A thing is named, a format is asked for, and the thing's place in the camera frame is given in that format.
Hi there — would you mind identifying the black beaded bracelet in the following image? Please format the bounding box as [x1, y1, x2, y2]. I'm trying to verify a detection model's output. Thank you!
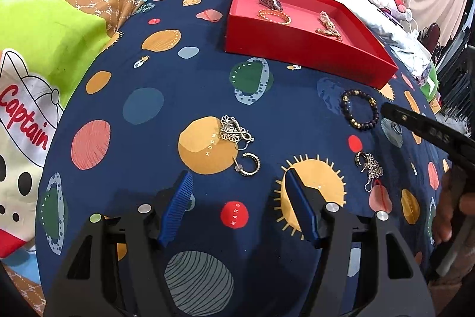
[341, 89, 379, 132]

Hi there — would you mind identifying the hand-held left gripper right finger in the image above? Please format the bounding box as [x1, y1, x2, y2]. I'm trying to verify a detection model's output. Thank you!
[280, 168, 436, 317]

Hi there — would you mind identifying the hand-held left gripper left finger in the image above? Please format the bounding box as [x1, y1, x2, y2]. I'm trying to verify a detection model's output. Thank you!
[45, 170, 195, 317]

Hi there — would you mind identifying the cartoon print blanket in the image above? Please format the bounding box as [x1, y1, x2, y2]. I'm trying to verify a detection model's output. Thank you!
[0, 0, 161, 317]

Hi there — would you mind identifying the red jewelry box tray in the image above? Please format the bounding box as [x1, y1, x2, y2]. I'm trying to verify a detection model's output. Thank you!
[224, 0, 399, 89]

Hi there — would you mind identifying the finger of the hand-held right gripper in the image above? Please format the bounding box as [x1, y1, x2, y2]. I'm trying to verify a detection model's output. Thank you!
[381, 102, 475, 174]

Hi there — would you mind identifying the gold pearl brooch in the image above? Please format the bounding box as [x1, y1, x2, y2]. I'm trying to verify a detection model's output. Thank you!
[315, 11, 344, 40]

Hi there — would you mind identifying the navy planet print blanket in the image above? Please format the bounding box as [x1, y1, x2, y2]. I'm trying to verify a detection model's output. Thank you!
[35, 0, 463, 317]

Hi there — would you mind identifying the gold chain bracelet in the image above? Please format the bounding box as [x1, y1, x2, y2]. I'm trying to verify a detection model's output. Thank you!
[258, 9, 292, 26]

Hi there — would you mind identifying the person's right hand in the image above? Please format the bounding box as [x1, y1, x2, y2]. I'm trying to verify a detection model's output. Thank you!
[433, 166, 475, 245]

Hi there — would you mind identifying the silver flower drop earring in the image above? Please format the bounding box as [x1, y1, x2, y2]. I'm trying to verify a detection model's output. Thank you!
[220, 115, 255, 150]
[362, 154, 385, 192]

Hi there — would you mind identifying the white cable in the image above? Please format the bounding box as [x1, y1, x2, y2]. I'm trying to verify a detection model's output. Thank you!
[403, 0, 422, 39]

